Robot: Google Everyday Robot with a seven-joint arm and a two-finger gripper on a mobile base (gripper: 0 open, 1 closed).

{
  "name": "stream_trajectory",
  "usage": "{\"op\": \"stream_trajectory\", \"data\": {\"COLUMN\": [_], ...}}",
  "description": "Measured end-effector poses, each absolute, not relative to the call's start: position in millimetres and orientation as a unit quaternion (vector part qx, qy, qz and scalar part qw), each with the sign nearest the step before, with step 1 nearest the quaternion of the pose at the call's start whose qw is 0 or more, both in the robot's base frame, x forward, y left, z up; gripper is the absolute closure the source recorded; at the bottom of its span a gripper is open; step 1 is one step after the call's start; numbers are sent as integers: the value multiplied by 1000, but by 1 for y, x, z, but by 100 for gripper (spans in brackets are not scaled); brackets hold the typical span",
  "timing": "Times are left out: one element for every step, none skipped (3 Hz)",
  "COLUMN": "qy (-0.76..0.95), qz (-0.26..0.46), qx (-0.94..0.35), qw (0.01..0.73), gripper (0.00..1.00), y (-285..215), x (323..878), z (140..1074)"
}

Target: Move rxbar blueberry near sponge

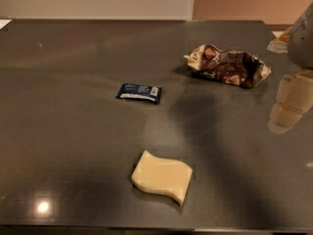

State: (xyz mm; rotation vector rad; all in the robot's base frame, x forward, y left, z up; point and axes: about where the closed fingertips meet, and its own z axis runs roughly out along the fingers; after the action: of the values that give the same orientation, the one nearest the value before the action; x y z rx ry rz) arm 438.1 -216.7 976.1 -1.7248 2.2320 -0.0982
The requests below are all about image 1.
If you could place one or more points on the pale yellow wavy sponge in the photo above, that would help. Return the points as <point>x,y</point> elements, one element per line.
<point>161,176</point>

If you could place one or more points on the blue rxbar blueberry wrapper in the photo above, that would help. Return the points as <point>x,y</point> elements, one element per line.
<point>139,92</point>

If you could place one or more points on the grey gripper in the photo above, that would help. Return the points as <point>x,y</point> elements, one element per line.
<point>302,46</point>

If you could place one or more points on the brown crumpled snack bag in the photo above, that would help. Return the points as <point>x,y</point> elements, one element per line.
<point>233,67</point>

